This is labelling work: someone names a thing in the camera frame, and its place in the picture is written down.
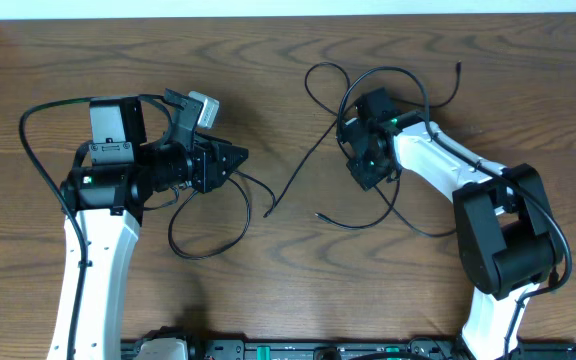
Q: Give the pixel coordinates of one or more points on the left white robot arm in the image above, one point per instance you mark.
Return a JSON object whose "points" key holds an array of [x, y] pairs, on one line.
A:
{"points": [[140, 145]]}

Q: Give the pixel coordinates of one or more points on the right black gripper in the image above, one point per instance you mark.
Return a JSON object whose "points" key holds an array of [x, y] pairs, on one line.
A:
{"points": [[366, 180]]}

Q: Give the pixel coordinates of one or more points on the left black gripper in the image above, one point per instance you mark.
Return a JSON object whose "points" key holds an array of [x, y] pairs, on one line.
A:
{"points": [[211, 169]]}

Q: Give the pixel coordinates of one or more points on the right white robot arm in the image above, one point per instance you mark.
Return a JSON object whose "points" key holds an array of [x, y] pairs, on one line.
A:
{"points": [[507, 244]]}

